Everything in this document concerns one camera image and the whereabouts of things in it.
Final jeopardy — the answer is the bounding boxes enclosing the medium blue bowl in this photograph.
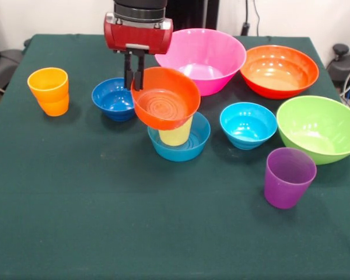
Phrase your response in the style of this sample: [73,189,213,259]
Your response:
[147,111,212,163]

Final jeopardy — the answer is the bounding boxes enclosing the dark green table cloth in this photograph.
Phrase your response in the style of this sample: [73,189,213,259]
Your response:
[0,34,350,280]

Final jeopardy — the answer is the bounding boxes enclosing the purple plastic cup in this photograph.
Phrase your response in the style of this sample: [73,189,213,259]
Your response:
[264,147,318,210]

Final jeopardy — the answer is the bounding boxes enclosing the large red-orange bowl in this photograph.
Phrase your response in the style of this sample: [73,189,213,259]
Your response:
[239,44,320,100]

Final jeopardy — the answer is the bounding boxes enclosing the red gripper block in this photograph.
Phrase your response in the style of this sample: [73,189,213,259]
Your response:
[103,12,174,92]

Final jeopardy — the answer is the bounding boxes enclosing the black wall cable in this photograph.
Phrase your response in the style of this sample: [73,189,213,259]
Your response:
[241,0,261,37]

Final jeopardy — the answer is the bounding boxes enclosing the large lime green bowl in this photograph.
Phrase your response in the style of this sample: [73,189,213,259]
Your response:
[276,95,350,166]

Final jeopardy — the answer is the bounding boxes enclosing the yellow plastic cup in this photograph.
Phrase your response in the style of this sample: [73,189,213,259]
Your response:
[157,115,194,147]

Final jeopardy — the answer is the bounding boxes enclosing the small dark blue bowl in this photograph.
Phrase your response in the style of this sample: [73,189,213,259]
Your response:
[91,77,137,123]

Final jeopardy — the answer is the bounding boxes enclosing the small orange bowl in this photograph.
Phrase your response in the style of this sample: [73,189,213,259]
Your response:
[130,66,202,131]

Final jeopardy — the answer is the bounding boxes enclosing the small cyan bowl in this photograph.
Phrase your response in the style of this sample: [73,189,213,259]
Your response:
[219,101,278,151]

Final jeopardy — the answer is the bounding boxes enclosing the large pink bowl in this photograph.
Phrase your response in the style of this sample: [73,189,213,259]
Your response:
[153,28,247,97]

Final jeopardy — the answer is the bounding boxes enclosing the orange plastic cup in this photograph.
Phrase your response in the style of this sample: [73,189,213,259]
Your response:
[27,67,70,117]

